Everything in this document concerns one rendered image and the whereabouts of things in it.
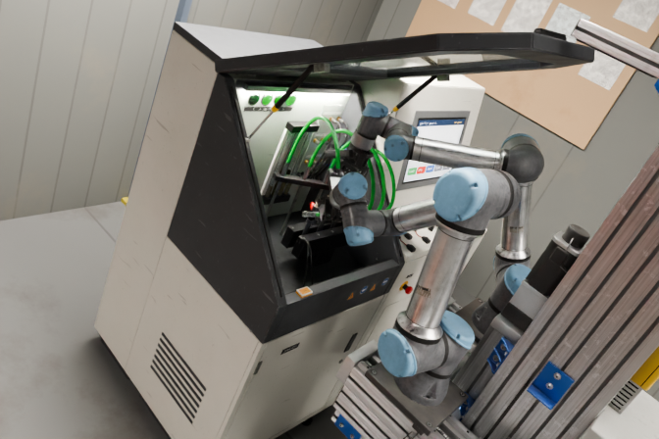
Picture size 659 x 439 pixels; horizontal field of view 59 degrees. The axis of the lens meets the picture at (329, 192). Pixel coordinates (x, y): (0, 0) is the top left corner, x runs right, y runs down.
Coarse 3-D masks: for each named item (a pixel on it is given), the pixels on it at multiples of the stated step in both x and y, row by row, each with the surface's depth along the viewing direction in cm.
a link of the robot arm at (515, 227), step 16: (512, 144) 181; (528, 144) 178; (528, 192) 187; (528, 208) 190; (512, 224) 192; (528, 224) 193; (512, 240) 194; (496, 256) 200; (512, 256) 195; (528, 256) 196; (496, 272) 198
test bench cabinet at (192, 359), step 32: (160, 288) 220; (192, 288) 206; (160, 320) 223; (192, 320) 209; (224, 320) 196; (160, 352) 225; (192, 352) 211; (224, 352) 198; (256, 352) 187; (160, 384) 227; (192, 384) 213; (224, 384) 200; (160, 416) 230; (192, 416) 214; (224, 416) 202
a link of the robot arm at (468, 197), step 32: (448, 192) 126; (480, 192) 122; (512, 192) 130; (448, 224) 127; (480, 224) 126; (448, 256) 130; (416, 288) 137; (448, 288) 133; (416, 320) 136; (384, 352) 141; (416, 352) 136
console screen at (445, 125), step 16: (416, 112) 236; (432, 112) 246; (448, 112) 256; (464, 112) 266; (432, 128) 250; (448, 128) 261; (464, 128) 272; (400, 176) 245; (416, 176) 254; (432, 176) 266
